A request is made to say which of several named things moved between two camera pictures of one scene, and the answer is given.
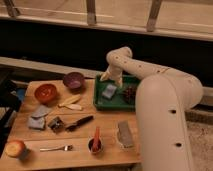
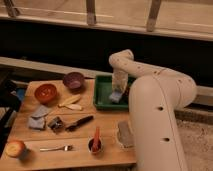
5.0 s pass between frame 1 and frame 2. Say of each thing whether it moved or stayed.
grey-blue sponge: moved
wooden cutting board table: stayed
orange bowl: stayed
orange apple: stayed
